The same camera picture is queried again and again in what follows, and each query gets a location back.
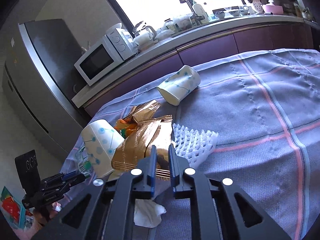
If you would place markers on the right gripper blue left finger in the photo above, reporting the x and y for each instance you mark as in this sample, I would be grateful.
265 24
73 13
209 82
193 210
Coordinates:
151 175

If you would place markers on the glass kettle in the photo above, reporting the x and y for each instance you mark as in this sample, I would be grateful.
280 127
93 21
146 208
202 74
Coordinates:
143 33

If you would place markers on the orange peel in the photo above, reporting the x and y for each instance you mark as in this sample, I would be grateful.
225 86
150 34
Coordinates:
125 127

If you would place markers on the gold snack wrapper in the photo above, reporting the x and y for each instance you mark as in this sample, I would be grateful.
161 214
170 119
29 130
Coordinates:
150 131

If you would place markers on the left hand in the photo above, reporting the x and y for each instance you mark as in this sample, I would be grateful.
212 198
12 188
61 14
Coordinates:
51 211

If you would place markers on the grey refrigerator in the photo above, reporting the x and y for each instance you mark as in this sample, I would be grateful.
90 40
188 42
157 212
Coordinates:
40 80

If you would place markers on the pink pot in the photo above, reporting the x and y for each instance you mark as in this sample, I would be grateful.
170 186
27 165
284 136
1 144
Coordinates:
270 8

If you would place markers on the purple kitchen cabinet counter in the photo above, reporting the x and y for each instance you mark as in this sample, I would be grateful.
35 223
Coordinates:
197 46

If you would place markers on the white microwave oven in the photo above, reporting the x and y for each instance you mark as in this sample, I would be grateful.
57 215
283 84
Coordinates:
109 52

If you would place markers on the red packaging on floor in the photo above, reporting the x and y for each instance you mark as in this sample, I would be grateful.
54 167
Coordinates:
14 212

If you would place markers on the white tissue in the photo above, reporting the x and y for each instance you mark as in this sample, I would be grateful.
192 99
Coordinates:
148 213

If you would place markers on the paper cup with blue dots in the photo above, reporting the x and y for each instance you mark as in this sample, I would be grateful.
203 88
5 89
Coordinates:
101 141

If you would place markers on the white foam fruit net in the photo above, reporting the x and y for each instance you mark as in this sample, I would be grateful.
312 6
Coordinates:
194 145

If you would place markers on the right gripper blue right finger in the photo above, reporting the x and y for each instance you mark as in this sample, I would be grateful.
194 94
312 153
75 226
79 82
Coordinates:
174 169

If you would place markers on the clear plastic wrapper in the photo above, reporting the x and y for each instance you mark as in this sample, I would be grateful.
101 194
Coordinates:
84 165

